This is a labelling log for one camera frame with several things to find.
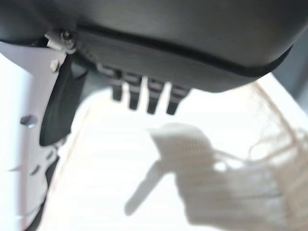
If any white wicker laundry basket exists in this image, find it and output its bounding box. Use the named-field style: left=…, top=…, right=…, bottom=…
left=31, top=77, right=308, bottom=231

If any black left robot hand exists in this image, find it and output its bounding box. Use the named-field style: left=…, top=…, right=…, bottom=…
left=0, top=0, right=308, bottom=231

